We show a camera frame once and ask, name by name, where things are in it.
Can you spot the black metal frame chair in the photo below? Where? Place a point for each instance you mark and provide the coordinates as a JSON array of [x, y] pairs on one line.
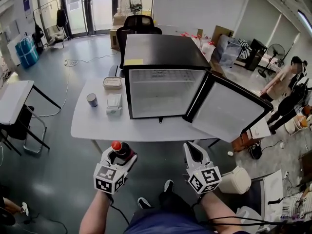
[[29, 130]]

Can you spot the person's shoe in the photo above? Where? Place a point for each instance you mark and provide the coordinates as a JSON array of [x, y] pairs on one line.
[[169, 185], [144, 203]]

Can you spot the brown wooden planks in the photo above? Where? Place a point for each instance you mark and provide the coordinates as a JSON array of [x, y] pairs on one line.
[[217, 68]]

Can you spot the blue wrapped bundle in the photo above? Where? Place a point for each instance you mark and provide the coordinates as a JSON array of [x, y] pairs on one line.
[[26, 51]]

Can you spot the black cabinet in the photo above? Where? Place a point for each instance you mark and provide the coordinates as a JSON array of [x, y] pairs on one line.
[[254, 53]]

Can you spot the person's dark blue trousers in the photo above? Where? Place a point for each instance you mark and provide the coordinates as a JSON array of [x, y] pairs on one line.
[[170, 218]]

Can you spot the person's left shoe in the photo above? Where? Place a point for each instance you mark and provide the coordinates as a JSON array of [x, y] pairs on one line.
[[144, 203]]

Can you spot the red-capped dark bottle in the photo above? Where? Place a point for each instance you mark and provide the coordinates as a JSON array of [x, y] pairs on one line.
[[124, 149]]

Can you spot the black mini fridge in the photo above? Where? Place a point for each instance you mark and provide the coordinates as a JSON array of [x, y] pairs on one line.
[[156, 57]]

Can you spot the clear plastic storage bag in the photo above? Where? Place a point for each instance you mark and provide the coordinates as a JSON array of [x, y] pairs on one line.
[[228, 52]]

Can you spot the blue grey can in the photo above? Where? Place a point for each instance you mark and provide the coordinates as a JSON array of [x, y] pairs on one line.
[[92, 100]]

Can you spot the black white striped bag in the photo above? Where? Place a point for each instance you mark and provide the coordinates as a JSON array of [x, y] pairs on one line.
[[244, 48]]

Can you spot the large round floor fan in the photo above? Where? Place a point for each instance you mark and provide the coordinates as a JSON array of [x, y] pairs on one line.
[[130, 2]]

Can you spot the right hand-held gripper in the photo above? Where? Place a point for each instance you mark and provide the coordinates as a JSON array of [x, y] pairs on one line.
[[204, 180]]

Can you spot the flat brown cardboard sheet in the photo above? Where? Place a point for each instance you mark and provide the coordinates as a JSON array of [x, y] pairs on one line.
[[221, 32]]

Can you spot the black standing pedestal fan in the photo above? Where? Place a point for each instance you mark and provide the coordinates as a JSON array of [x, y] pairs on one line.
[[274, 57]]

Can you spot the person's left forearm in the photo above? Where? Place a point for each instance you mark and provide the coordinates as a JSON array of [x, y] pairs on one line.
[[96, 216]]

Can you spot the black hanging garment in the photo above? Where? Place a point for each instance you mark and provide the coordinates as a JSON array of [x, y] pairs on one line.
[[62, 18]]

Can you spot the person's right forearm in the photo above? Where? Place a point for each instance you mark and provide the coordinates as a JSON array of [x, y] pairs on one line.
[[219, 213]]

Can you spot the brown cardboard box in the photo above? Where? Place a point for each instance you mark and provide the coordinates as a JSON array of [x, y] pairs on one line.
[[114, 39]]

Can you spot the white panel chair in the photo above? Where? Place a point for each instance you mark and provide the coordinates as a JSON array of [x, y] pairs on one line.
[[270, 191]]

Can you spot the brown wooden crate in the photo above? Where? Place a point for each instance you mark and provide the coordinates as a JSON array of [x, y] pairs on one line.
[[243, 141]]

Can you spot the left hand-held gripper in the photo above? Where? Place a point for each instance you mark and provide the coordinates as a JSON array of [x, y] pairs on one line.
[[109, 179]]

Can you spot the person's right shoe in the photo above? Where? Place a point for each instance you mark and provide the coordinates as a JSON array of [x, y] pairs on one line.
[[169, 185]]

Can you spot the black mesh office chair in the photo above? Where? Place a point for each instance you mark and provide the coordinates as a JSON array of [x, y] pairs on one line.
[[140, 25]]

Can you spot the beige lidded food container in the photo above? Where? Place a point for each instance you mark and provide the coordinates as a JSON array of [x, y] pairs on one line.
[[112, 83]]

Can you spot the white folding side table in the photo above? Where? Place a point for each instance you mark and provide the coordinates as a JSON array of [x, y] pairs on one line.
[[13, 101]]

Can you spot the white wet wipes pack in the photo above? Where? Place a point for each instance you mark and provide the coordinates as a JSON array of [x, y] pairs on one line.
[[114, 104]]

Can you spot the metal clothes rack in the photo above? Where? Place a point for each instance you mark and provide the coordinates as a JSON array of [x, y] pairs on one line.
[[46, 21]]

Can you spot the glass doors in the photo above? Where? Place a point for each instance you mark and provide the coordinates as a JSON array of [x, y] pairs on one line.
[[90, 6]]

